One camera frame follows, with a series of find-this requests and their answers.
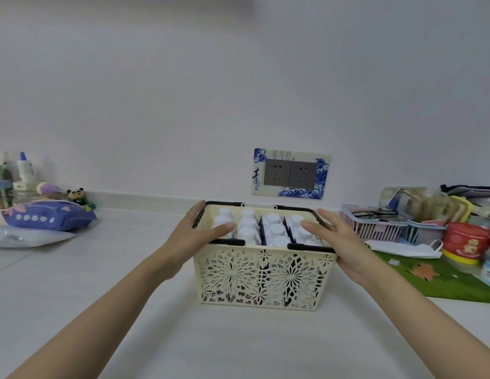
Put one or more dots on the person's right hand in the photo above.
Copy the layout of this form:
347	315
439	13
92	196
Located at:
347	248

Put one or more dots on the person's left hand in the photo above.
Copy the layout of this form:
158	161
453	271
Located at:
185	244

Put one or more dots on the person's left thumb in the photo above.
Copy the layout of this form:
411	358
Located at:
198	213

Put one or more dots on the person's right thumb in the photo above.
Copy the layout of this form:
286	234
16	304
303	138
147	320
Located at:
327	219

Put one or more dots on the cream plastic lattice basket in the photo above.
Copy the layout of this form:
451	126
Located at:
245	277

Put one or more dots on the person's right forearm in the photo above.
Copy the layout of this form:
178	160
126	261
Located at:
422	323

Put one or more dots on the person's left forearm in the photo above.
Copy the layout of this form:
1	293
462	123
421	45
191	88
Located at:
102	319

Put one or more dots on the pink plastic basket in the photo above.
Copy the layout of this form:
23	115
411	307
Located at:
371	229

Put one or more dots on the black eyeglasses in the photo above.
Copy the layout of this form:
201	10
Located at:
373	213

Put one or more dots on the group of white bottles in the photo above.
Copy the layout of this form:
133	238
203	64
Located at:
276	230

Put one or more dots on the white face mask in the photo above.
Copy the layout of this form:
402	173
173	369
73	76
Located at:
403	250

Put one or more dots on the clear plastic packet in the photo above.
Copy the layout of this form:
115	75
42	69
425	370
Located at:
414	203

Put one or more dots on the light blue plastic basket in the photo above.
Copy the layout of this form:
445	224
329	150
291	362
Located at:
424	232

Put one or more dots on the panda figurine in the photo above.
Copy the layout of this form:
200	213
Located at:
76	195

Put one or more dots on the yellow rimmed pouch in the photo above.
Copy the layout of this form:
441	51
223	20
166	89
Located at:
460	209

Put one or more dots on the green patterned mat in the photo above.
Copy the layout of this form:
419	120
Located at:
446	282

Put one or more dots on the red round tin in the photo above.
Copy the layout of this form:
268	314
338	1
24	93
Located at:
464	238

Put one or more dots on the black folder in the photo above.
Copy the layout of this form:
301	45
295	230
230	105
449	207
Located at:
470	191

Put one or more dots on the purple plush toy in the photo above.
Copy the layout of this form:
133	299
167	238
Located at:
49	188

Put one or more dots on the purple tissue pack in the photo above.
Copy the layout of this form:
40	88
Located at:
47	217

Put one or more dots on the white plastic bag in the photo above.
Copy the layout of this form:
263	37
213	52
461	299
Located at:
27	237

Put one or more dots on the clear glass jar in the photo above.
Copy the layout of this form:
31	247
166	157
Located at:
23	195

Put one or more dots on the white glue bottle blue cap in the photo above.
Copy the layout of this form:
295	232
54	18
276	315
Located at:
25	169

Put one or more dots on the pastel stationery holder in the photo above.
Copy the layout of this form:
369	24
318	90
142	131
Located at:
0	181

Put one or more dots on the grey wall socket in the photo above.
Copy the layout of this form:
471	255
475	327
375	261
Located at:
277	172
303	174

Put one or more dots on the blue white outlet frame sticker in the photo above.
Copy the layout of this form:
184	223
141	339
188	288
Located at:
258	177

